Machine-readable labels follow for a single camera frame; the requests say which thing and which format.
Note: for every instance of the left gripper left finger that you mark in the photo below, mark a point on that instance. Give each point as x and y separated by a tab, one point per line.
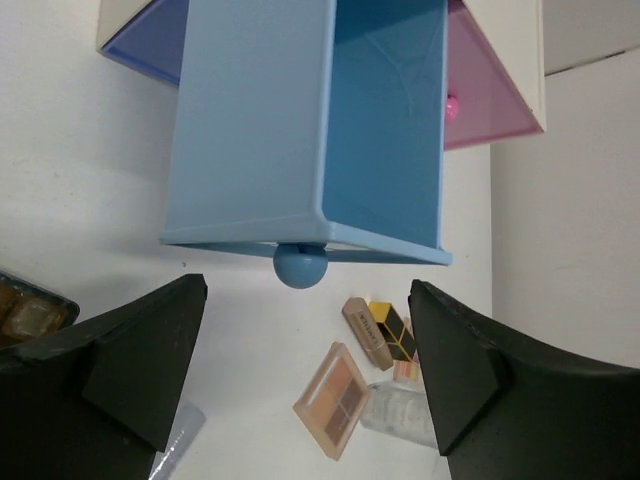
97	400

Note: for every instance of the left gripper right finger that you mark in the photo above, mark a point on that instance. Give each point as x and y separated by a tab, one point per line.
505	405

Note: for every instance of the clear bottle black cap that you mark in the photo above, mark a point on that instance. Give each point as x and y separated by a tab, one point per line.
187	424

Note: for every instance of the clear ribbed plastic bottle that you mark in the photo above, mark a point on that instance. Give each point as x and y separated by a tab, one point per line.
399	412

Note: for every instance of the rose gold lipstick tube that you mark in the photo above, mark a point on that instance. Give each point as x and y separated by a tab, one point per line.
358	315

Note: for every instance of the pink drawer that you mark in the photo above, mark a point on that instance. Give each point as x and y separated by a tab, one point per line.
496	81

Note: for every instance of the light blue small drawer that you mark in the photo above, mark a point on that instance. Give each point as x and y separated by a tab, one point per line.
310	133

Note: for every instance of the purple bottom drawer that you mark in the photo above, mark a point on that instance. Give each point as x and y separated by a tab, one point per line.
146	36

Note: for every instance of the colourful small eyeshadow palette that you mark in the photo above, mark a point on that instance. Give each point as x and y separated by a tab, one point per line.
408	372

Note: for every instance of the long brown eyeshadow palette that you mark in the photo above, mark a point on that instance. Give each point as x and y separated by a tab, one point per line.
30	312

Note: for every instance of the square peach eyeshadow palette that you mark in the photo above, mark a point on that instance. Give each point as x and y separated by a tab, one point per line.
333	401

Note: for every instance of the white drawer cabinet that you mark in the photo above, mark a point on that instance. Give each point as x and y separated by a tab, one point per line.
496	60

